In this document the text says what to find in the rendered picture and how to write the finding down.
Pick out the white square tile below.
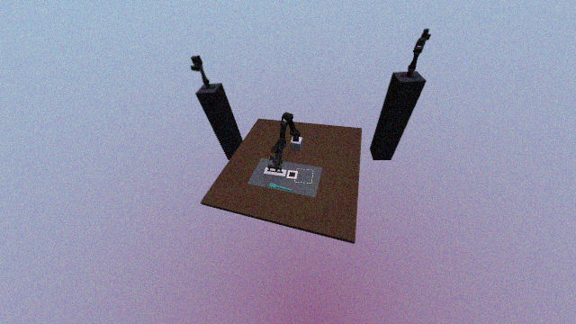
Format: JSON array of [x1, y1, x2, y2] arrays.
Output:
[[286, 170, 298, 179]]

